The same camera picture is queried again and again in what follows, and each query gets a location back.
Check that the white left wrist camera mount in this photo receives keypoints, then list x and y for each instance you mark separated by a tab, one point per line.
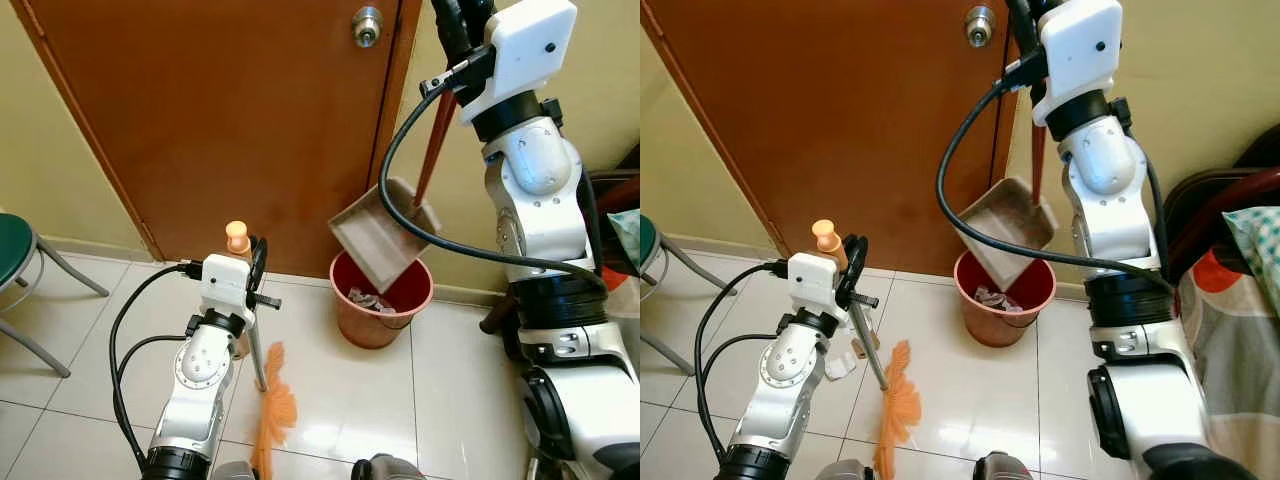
812	280
225	285

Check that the grey robot foot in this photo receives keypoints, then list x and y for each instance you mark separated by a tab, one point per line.
1003	466
842	470
385	467
232	471

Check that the orange bristle broom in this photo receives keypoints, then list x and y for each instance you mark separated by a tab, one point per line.
275	410
898	410

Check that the brown wooden door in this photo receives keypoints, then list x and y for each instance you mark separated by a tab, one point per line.
830	110
220	110

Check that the silver round door knob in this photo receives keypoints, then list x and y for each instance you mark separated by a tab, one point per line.
980	25
367	25

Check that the white paper scrap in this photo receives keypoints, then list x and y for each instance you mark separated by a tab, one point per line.
838	368

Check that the grey orange patterned bedsheet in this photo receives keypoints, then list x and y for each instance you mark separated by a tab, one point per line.
625	285
1235	350

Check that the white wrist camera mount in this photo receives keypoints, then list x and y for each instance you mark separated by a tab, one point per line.
225	285
1080	50
812	280
530	50

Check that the teal checkered pillow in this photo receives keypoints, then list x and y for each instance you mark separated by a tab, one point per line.
627	235
1258	245

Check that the dark maroon chair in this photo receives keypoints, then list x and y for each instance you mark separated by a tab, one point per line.
1200	195

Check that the grey robot left foot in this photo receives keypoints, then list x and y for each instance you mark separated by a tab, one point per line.
842	470
232	471

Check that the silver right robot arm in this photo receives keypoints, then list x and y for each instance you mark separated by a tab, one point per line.
535	165
1100	165

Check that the crumpled paper trash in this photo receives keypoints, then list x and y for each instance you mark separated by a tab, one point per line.
365	298
992	298

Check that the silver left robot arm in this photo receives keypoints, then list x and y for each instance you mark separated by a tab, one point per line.
200	370
785	370

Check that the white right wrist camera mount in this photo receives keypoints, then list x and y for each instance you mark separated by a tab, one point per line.
1080	50
530	50

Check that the green metal-legged stool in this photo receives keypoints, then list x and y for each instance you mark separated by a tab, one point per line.
648	240
12	245

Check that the grey robot right foot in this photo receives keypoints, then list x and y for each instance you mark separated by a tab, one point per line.
385	467
1003	466

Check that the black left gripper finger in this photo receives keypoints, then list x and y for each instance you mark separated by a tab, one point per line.
856	260
259	262

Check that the red plastic bucket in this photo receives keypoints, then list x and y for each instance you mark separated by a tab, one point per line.
375	325
1000	325

